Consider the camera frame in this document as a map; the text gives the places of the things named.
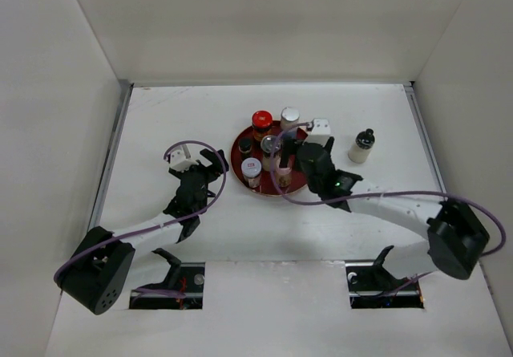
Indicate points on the red-lid chili sauce jar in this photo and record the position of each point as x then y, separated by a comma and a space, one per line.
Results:
262, 122

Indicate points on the small black-cap spice bottle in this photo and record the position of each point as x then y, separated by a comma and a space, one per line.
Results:
245, 147

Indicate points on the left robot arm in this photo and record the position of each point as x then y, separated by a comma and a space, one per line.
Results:
97, 270

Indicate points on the white-lid low jar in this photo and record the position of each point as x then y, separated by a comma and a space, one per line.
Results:
251, 169

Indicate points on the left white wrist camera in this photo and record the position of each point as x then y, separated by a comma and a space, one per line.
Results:
179, 158

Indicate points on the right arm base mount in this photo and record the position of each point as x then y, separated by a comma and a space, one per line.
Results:
372, 287

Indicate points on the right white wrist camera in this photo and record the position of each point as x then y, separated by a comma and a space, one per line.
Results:
318, 131

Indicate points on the pink-lid spice jar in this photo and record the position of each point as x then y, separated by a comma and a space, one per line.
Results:
284, 177

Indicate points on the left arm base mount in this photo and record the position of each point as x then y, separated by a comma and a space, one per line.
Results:
182, 288

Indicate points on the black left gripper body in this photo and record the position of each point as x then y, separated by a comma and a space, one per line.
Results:
206, 174

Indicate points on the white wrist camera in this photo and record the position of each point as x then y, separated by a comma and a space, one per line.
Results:
179, 158
318, 131

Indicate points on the black round-top grinder bottle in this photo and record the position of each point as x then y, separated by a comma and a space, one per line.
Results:
362, 146

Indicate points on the red round tray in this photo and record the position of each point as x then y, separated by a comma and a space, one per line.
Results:
266, 187

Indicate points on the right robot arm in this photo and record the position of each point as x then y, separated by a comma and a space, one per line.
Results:
452, 237

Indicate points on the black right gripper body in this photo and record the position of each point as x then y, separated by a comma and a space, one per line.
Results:
313, 185

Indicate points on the tall silver-lid blue-label jar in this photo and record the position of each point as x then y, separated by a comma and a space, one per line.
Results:
289, 120

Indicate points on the clear-dome-lid spice jar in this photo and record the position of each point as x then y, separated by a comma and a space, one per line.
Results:
269, 143

